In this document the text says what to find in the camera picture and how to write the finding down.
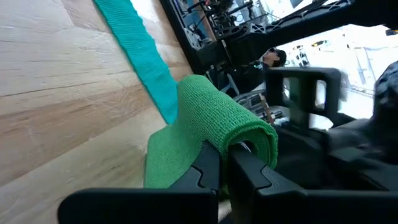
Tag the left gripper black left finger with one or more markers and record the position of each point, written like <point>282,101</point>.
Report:
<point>155,207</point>

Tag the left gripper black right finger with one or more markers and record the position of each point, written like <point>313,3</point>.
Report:
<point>295,207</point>

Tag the teal green ribbed bandage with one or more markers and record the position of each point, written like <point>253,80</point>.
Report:
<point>140,53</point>

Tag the person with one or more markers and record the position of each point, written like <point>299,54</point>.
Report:
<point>275,59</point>

